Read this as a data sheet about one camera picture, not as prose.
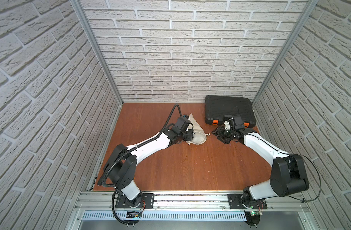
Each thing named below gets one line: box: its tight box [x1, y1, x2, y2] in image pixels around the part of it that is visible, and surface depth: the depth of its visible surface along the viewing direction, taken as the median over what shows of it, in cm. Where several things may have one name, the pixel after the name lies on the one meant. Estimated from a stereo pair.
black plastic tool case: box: [204, 94, 257, 128], surface depth 109 cm
